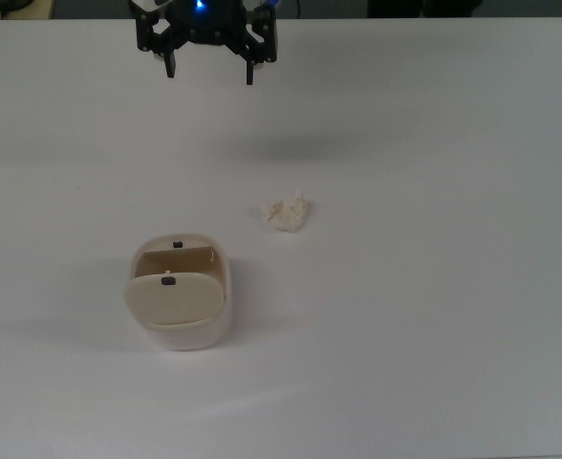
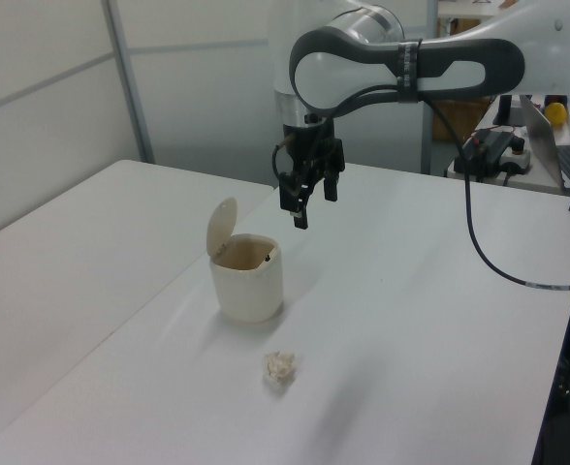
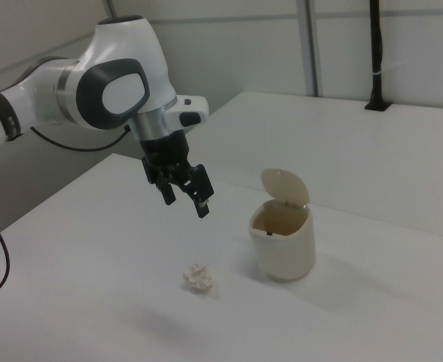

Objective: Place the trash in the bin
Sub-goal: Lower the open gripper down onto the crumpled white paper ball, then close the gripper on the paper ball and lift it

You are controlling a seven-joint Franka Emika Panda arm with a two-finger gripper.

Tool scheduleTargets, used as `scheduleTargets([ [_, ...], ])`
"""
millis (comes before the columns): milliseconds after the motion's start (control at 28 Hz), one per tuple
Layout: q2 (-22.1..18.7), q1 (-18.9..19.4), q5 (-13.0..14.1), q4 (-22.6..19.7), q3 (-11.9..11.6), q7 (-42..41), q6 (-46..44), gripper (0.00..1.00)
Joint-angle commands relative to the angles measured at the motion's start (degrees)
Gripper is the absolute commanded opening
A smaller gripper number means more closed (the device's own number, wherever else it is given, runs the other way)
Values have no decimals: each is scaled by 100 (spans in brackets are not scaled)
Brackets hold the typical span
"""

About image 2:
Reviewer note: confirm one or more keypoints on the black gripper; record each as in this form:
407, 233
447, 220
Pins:
297, 155

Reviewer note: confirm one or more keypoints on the white paper trash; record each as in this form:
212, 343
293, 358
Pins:
280, 367

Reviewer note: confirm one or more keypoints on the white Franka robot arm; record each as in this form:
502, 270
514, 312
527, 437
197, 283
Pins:
353, 68

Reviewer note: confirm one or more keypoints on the small white lidded bin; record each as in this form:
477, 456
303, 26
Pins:
248, 293

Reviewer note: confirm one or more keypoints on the brown wooden box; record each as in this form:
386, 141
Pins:
459, 118

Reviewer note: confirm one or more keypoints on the black electronics box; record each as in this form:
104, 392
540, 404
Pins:
491, 145

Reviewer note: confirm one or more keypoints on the grey emergency stop button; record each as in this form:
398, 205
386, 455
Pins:
517, 160

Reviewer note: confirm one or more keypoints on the black monitor stand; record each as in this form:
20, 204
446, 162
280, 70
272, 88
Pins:
505, 110

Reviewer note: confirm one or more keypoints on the silver laptop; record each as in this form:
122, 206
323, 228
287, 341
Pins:
539, 131

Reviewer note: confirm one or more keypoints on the yellow round object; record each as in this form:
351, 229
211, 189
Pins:
555, 115

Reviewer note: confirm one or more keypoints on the grey partition post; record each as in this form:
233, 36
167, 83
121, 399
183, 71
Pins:
132, 87

